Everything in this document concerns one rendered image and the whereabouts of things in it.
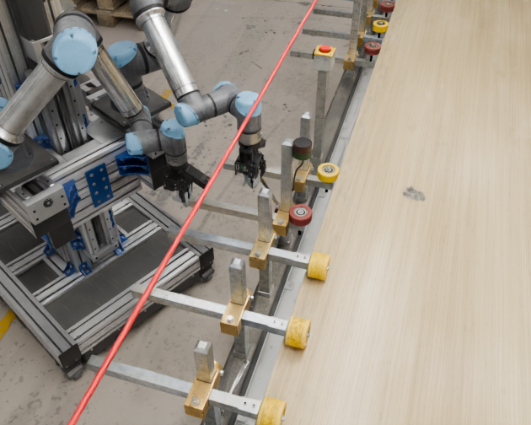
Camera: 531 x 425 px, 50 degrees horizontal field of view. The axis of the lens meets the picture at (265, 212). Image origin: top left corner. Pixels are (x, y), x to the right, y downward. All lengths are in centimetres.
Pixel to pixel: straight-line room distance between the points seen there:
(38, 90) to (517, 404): 154
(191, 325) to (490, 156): 152
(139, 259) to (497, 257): 163
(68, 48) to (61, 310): 136
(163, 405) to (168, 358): 22
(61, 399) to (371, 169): 161
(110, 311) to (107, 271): 26
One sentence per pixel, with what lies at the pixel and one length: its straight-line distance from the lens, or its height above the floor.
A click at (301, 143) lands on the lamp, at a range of 182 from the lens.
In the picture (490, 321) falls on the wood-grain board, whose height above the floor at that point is 90.
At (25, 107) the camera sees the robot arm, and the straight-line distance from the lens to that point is 181.
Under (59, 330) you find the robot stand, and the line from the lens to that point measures 264.
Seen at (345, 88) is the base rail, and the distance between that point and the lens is 300.
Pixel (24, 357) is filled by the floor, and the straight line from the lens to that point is 289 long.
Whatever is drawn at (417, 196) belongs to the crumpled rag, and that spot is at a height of 92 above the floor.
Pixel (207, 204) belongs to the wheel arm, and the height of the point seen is 86.
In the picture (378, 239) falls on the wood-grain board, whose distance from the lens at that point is 190.
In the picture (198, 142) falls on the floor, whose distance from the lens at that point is 380.
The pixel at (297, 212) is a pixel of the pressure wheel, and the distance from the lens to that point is 196.
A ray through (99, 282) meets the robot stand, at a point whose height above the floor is 21.
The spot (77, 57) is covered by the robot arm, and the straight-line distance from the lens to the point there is 170.
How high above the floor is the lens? 226
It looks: 44 degrees down
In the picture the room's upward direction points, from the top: straight up
